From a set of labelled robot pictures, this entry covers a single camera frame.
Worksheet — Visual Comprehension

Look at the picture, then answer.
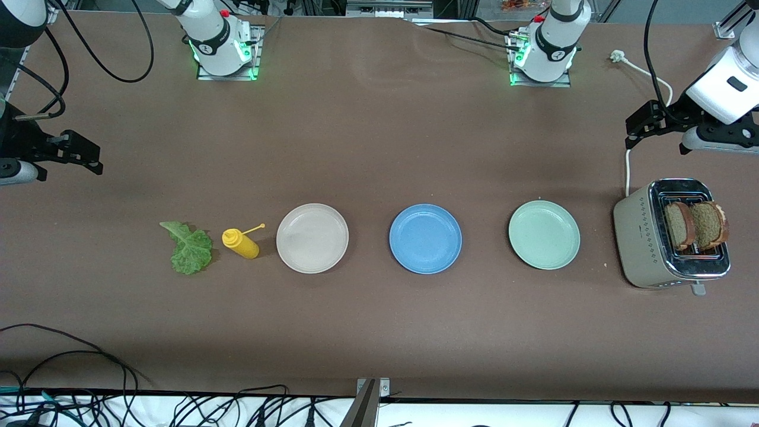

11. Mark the yellow mustard squeeze bottle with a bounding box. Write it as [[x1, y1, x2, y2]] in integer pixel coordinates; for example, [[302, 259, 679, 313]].
[[222, 223, 266, 260]]

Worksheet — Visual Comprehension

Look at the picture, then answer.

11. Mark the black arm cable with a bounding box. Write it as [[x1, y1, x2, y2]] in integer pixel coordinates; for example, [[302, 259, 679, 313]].
[[0, 0, 155, 122], [643, 0, 688, 119]]

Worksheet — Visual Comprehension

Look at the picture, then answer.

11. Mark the aluminium corner profile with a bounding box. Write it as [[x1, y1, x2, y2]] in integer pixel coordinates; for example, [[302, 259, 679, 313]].
[[713, 0, 759, 41]]

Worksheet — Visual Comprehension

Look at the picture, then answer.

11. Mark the black looping cable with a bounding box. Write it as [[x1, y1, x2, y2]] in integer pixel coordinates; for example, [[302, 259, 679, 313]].
[[18, 350, 130, 411], [0, 323, 143, 392]]

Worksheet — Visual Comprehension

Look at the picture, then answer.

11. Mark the blue round plate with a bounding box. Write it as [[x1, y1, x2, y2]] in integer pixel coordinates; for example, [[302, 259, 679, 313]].
[[389, 204, 463, 275]]

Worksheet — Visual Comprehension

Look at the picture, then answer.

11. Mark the aluminium table edge profile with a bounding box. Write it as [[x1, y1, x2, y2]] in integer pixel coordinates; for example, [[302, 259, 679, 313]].
[[6, 50, 28, 95]]

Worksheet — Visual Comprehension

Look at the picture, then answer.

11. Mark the grey metal box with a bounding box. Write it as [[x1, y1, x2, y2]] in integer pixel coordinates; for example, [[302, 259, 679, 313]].
[[346, 0, 434, 18]]

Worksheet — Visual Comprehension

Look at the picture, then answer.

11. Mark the dark aluminium beam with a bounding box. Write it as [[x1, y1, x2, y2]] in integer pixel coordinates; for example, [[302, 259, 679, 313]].
[[339, 380, 380, 427]]

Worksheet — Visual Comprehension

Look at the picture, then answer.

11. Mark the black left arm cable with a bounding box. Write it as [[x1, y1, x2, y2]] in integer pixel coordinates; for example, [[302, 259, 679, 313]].
[[643, 0, 688, 119]]

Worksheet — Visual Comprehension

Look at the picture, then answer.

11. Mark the black base cable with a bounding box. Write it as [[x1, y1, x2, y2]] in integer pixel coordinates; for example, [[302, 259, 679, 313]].
[[468, 17, 514, 35], [422, 26, 522, 52]]

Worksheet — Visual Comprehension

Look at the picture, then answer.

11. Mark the beige chrome toaster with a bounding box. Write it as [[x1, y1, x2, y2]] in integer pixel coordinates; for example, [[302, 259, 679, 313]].
[[613, 178, 731, 296]]

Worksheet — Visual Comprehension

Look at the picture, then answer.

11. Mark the green lettuce leaf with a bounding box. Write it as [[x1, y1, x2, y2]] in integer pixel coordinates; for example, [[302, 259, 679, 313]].
[[159, 221, 213, 275]]

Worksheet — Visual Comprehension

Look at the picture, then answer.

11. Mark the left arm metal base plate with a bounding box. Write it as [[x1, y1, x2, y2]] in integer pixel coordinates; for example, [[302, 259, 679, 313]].
[[509, 30, 572, 88]]

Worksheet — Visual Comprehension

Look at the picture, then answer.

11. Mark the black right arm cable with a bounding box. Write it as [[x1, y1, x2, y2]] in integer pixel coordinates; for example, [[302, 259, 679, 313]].
[[0, 0, 155, 122]]

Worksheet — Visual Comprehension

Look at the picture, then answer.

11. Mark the white toaster power cord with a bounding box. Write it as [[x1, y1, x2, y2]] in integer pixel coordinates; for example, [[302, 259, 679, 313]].
[[611, 50, 674, 197]]

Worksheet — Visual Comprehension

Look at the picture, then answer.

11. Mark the green round plate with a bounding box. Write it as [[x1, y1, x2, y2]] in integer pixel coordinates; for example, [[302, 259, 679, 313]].
[[508, 200, 581, 270]]

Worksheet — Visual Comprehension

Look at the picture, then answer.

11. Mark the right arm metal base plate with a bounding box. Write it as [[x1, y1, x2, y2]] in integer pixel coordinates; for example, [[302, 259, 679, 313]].
[[197, 25, 264, 81]]

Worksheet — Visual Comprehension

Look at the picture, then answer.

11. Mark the brown bread slice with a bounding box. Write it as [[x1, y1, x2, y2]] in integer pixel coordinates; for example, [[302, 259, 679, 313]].
[[664, 202, 696, 251], [690, 201, 730, 250]]

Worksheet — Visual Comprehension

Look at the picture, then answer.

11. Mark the beige round plate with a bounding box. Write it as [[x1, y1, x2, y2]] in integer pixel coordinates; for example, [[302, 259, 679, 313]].
[[276, 203, 349, 275]]

